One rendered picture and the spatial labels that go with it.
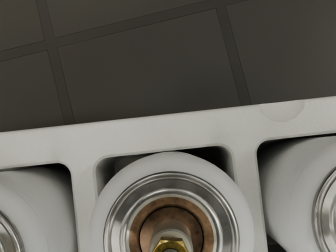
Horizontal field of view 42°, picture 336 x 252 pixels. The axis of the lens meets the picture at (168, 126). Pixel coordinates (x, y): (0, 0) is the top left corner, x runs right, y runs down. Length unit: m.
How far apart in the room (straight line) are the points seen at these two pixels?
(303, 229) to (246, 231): 0.03
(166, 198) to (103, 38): 0.31
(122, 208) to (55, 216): 0.07
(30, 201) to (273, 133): 0.17
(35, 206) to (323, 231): 0.17
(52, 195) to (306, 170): 0.17
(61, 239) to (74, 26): 0.29
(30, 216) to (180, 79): 0.29
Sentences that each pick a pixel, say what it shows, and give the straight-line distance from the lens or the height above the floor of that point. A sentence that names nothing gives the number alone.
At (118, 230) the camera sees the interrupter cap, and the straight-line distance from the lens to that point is 0.25.
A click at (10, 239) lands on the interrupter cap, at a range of 0.27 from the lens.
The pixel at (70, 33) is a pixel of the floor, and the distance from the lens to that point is 0.53.
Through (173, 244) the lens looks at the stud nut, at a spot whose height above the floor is 0.30.
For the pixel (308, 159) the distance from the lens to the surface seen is 0.27.
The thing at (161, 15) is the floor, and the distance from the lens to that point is 0.52.
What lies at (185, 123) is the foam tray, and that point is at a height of 0.18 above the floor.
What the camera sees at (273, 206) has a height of 0.20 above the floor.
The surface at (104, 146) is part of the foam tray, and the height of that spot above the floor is 0.18.
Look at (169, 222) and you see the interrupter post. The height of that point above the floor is 0.26.
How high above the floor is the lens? 0.50
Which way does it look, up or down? 87 degrees down
